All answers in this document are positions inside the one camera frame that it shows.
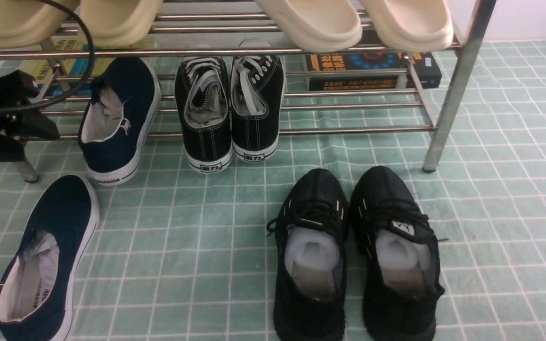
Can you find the navy slip-on shoe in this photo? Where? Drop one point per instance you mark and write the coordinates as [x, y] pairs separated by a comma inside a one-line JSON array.
[[36, 290], [117, 119]]

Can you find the right black canvas sneaker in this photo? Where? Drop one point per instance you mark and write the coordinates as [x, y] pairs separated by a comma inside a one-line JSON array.
[[257, 89]]

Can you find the cream slipper far right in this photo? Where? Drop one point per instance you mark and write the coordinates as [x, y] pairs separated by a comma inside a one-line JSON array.
[[411, 25]]

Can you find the metal shoe rack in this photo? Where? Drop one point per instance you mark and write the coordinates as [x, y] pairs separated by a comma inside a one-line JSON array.
[[466, 51]]

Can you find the yellow blue book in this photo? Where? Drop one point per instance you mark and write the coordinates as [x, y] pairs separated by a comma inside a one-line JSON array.
[[41, 70]]

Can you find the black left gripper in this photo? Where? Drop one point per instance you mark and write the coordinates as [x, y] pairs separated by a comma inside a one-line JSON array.
[[16, 89]]

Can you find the tan slipper far left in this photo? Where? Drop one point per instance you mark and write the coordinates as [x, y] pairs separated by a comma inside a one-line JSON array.
[[27, 22]]

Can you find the black knit sneaker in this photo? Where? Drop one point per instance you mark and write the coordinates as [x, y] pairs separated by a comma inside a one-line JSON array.
[[402, 284], [310, 286]]

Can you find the tan slipper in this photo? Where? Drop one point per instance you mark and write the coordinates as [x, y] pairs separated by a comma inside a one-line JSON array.
[[118, 23], [27, 22]]

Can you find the cream slipper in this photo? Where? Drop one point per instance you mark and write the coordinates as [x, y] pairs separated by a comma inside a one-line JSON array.
[[411, 25], [317, 26]]

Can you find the left black canvas sneaker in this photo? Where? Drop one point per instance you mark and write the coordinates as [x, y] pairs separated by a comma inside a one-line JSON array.
[[201, 95]]

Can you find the black canvas sneaker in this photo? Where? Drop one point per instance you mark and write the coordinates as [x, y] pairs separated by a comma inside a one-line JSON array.
[[257, 89], [201, 95]]

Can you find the green grid floor mat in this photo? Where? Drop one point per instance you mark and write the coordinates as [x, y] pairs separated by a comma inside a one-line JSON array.
[[181, 256]]

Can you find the black book orange text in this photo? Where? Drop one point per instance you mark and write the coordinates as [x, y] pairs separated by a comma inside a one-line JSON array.
[[367, 71]]

